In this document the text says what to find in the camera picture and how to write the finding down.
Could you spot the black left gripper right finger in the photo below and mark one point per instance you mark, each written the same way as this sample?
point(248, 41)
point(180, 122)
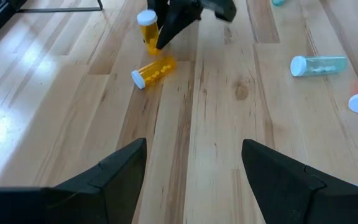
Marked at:
point(278, 186)

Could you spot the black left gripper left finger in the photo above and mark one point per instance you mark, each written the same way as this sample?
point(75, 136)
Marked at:
point(113, 186)

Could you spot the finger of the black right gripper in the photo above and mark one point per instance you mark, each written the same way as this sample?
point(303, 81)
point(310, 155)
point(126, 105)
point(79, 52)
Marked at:
point(158, 9)
point(179, 21)

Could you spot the orange pill bottle white cap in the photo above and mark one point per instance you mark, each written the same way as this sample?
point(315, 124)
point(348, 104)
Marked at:
point(151, 37)
point(155, 71)

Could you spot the green pill bottle white cap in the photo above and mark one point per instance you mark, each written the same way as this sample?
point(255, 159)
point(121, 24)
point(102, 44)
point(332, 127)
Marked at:
point(322, 65)
point(278, 2)

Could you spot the wooden shelf black metal frame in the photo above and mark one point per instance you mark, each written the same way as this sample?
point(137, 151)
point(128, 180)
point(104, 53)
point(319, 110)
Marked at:
point(57, 10)

